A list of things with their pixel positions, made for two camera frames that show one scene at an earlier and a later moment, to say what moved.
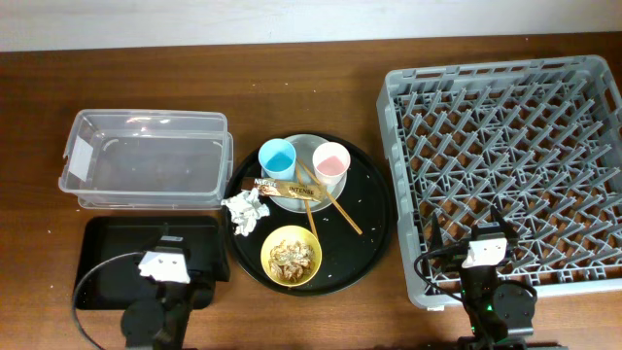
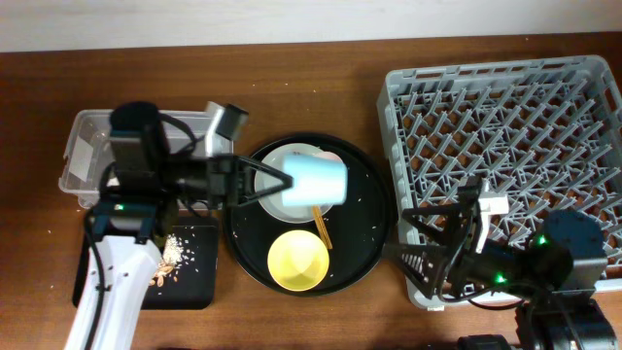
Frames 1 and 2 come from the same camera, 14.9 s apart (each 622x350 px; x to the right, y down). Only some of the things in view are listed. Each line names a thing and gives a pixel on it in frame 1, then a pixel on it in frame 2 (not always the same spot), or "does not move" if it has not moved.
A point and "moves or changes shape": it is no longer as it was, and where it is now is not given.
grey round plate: x=304 y=172 → x=273 y=204
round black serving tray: x=329 y=203 does not move
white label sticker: x=81 y=158 does not move
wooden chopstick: x=338 y=206 → x=322 y=224
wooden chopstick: x=307 y=205 → x=322 y=225
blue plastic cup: x=277 y=158 → x=316 y=181
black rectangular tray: x=128 y=259 does not move
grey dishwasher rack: x=537 y=141 does not move
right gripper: x=512 y=234 → x=465 y=253
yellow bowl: x=291 y=256 moves or changes shape
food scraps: x=293 y=262 moves or changes shape
